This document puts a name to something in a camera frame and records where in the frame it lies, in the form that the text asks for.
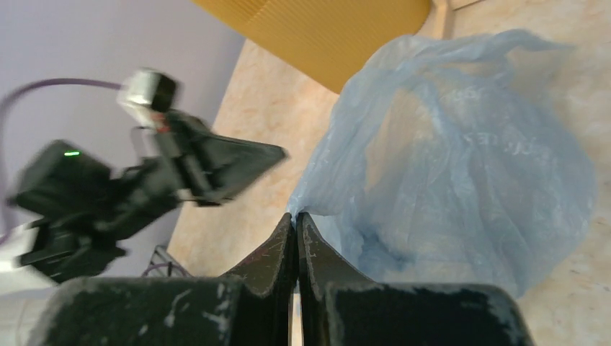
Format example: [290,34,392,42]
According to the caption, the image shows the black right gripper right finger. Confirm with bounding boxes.
[296,213,373,345]

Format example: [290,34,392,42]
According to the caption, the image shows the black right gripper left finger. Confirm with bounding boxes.
[223,213,297,345]

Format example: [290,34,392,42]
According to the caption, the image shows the light blue plastic trash bag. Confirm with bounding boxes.
[287,30,597,297]

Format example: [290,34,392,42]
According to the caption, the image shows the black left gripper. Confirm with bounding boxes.
[9,131,287,282]

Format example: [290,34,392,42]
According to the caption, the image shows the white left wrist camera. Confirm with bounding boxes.
[117,68,179,132]

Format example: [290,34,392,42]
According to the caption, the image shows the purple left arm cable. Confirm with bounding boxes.
[0,77,122,244]

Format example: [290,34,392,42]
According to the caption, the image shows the yellow slatted trash bin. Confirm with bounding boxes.
[195,0,432,93]

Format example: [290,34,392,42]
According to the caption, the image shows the wooden clothes rack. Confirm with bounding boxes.
[432,0,481,40]

